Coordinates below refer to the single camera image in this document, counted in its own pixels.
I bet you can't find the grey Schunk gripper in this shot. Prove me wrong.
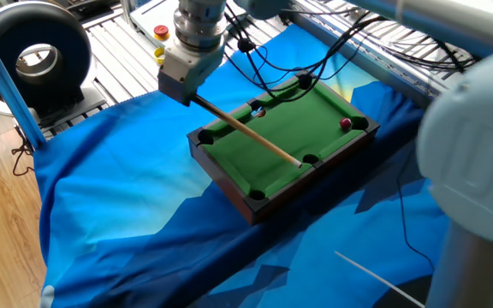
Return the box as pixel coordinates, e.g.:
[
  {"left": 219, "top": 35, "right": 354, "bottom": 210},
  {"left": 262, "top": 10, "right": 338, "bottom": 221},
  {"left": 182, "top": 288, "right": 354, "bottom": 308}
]
[{"left": 157, "top": 63, "right": 213, "bottom": 108}]

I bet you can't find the wooden pool cue black butt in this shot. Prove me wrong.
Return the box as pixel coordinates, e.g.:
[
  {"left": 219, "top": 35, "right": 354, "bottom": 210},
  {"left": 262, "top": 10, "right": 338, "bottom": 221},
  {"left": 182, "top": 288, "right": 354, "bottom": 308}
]
[{"left": 192, "top": 93, "right": 304, "bottom": 169}]

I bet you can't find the mini green felt pool table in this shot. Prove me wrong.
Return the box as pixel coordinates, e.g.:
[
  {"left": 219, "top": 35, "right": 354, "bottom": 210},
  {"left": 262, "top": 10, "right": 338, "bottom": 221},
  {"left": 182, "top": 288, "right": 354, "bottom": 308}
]
[{"left": 186, "top": 70, "right": 381, "bottom": 227}]

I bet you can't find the blue mountain print cloth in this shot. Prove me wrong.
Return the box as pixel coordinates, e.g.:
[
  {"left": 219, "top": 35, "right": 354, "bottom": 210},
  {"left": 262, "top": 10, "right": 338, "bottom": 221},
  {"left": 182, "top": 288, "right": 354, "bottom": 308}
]
[{"left": 32, "top": 23, "right": 453, "bottom": 308}]

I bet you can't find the black round blower fan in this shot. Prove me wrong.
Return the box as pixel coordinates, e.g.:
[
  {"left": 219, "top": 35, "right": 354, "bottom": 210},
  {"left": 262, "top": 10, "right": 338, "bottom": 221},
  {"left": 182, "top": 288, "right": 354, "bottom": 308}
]
[{"left": 0, "top": 1, "right": 93, "bottom": 116}]

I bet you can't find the blue metal pole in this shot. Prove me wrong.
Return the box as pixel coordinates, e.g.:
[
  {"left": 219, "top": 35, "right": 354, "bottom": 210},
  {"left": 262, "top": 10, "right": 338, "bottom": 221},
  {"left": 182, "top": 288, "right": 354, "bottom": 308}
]
[{"left": 0, "top": 15, "right": 47, "bottom": 150}]

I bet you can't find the thin white rod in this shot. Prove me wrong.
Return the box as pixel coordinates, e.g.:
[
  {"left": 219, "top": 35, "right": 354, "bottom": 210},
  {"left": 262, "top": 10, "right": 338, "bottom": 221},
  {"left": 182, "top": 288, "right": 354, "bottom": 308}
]
[{"left": 334, "top": 250, "right": 425, "bottom": 308}]

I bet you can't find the black sensor cable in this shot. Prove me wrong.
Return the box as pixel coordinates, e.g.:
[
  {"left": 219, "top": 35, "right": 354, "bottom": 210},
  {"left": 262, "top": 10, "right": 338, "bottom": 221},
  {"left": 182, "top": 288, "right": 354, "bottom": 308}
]
[{"left": 223, "top": 2, "right": 359, "bottom": 104}]

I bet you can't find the long aluminium table rail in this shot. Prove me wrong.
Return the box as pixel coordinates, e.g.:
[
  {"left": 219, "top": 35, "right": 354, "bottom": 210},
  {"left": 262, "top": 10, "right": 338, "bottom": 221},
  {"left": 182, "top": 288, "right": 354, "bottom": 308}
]
[{"left": 287, "top": 0, "right": 474, "bottom": 108}]

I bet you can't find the thin black cable on cloth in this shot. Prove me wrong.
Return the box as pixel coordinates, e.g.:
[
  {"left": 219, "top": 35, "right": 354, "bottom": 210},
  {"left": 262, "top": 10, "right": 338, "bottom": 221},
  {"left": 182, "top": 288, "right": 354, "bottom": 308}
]
[{"left": 395, "top": 149, "right": 437, "bottom": 271}]

